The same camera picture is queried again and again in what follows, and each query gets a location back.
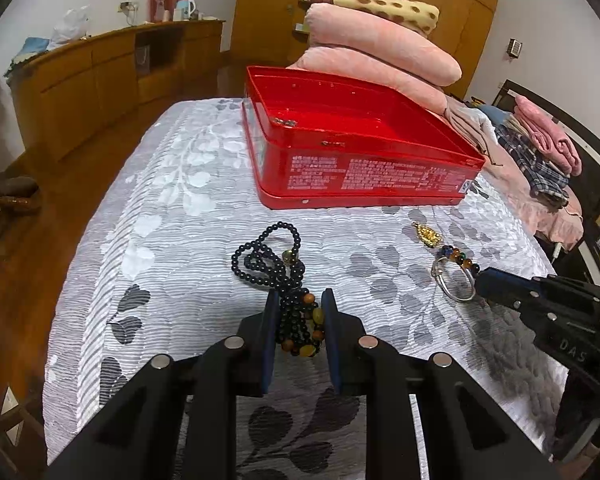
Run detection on red metal tin box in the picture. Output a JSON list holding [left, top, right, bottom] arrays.
[[242, 66, 484, 209]]

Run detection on lower pink folded quilt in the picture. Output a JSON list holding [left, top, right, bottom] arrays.
[[289, 47, 448, 115]]

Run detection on red photo frame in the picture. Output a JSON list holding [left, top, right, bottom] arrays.
[[147, 0, 174, 23]]

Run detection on pink folded clothes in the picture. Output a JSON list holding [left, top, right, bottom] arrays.
[[514, 96, 582, 177]]

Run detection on pink bed sheet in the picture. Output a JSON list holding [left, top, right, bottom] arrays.
[[444, 96, 584, 252]]

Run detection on white plastic bag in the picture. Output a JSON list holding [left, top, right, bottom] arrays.
[[47, 6, 91, 50]]

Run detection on gold filigree ball pendant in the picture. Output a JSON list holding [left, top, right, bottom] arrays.
[[412, 222, 443, 248]]

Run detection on silver bangle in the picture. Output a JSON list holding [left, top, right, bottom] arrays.
[[430, 257, 477, 302]]

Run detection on black bead necklace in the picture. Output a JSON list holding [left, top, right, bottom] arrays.
[[230, 220, 327, 360]]

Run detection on yellow brown spotted blanket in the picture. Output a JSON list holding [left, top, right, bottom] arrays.
[[304, 0, 440, 37]]

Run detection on wall light switch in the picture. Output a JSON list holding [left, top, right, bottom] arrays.
[[506, 38, 522, 58]]

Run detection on plaid folded shirt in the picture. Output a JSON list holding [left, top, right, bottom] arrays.
[[495, 125, 569, 209]]

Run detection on wooden sideboard cabinet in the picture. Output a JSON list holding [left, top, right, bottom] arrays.
[[7, 18, 224, 162]]

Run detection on blue folded cloth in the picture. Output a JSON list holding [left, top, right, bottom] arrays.
[[10, 37, 50, 66]]

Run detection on white electric kettle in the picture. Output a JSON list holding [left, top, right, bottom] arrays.
[[173, 0, 197, 22]]

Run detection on pink folded quilt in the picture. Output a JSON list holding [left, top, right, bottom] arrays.
[[306, 3, 463, 87], [289, 47, 448, 115]]

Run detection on upper pink folded quilt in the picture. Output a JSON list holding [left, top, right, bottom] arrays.
[[306, 3, 463, 87]]

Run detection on dark wooden headboard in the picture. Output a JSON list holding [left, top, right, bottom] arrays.
[[492, 78, 600, 281]]

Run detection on white floral bedspread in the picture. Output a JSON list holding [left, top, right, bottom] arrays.
[[43, 99, 566, 479]]

